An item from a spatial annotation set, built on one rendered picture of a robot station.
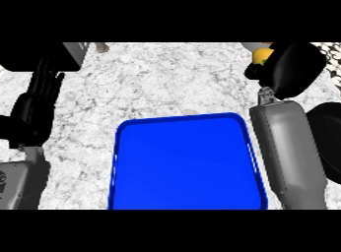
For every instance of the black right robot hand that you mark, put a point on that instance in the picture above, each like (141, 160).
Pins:
(295, 67)

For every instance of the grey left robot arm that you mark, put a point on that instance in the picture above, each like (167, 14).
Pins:
(13, 183)

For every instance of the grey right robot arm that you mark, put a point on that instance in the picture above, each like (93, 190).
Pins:
(289, 154)

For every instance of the yellow lemon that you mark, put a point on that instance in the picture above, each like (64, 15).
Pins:
(260, 55)

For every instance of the black pot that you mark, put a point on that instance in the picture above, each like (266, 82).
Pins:
(335, 144)

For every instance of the blue tray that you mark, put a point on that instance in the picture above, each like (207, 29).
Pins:
(186, 164)

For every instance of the pale grey object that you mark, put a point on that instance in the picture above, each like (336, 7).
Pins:
(255, 45)

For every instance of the small brown object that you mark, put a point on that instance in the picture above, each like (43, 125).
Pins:
(101, 47)

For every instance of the black box appliance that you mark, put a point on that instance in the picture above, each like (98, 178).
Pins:
(27, 54)

